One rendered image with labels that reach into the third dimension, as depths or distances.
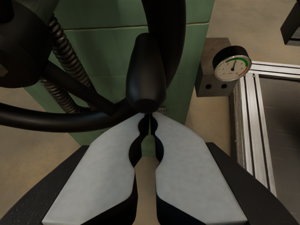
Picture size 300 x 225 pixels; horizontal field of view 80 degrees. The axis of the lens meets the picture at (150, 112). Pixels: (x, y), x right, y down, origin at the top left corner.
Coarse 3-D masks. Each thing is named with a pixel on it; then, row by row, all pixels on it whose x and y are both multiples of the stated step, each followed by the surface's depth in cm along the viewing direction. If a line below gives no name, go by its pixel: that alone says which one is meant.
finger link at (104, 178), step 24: (144, 120) 11; (96, 144) 9; (120, 144) 9; (96, 168) 7; (120, 168) 7; (72, 192) 6; (96, 192) 6; (120, 192) 6; (48, 216) 6; (72, 216) 6; (96, 216) 6; (120, 216) 6
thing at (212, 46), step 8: (208, 40) 43; (216, 40) 43; (224, 40) 43; (208, 48) 42; (216, 48) 42; (208, 56) 40; (200, 64) 39; (208, 64) 39; (200, 72) 39; (208, 72) 38; (200, 80) 40; (208, 80) 39; (216, 80) 39; (200, 88) 41; (208, 88) 41; (216, 88) 41; (224, 88) 41; (232, 88) 41; (200, 96) 44; (208, 96) 44
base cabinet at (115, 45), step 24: (192, 24) 32; (96, 48) 36; (120, 48) 36; (192, 48) 36; (96, 72) 42; (120, 72) 42; (192, 72) 42; (48, 96) 49; (72, 96) 49; (120, 96) 49; (168, 96) 49; (144, 144) 78
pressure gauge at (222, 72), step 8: (224, 48) 32; (232, 48) 31; (240, 48) 31; (216, 56) 33; (224, 56) 31; (232, 56) 30; (240, 56) 30; (248, 56) 31; (216, 64) 32; (224, 64) 32; (232, 64) 32; (240, 64) 32; (248, 64) 32; (216, 72) 33; (224, 72) 33; (232, 72) 33; (240, 72) 33; (224, 80) 35; (232, 80) 35
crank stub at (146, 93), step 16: (144, 48) 11; (144, 64) 10; (160, 64) 11; (128, 80) 10; (144, 80) 10; (160, 80) 10; (128, 96) 10; (144, 96) 10; (160, 96) 10; (144, 112) 11
